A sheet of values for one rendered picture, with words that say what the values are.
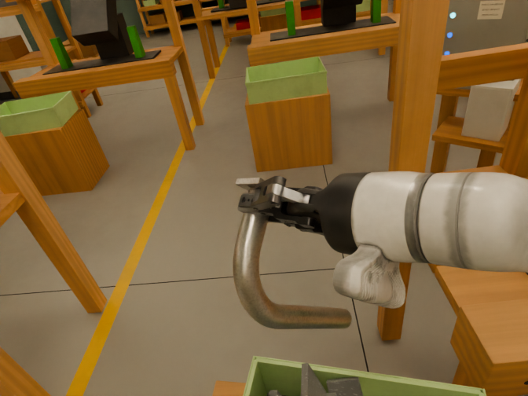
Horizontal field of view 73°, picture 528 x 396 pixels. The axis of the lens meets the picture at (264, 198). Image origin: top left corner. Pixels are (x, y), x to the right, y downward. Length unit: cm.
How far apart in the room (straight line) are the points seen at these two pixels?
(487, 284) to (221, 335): 136
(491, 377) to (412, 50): 78
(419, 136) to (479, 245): 94
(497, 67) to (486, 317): 73
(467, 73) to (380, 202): 101
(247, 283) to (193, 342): 164
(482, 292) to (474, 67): 65
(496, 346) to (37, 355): 216
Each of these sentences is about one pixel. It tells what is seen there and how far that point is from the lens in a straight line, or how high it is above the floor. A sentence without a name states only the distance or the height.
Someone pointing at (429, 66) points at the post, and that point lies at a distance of 111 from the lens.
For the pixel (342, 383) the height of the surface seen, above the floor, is 95.
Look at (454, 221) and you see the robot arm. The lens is 26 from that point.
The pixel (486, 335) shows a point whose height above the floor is 90.
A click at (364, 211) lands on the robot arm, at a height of 145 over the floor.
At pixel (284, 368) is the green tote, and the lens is 78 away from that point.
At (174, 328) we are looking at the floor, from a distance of 212.
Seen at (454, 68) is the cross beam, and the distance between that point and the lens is 125.
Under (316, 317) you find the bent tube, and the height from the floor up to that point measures 121.
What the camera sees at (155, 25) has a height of 25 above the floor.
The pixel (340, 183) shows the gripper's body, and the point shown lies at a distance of 31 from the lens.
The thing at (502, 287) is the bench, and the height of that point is 88.
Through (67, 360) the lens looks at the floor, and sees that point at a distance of 230.
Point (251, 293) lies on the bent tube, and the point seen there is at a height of 132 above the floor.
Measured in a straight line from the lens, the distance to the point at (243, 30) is 773.
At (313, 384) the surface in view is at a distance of 68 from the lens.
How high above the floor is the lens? 163
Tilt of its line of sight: 36 degrees down
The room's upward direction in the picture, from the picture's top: 10 degrees counter-clockwise
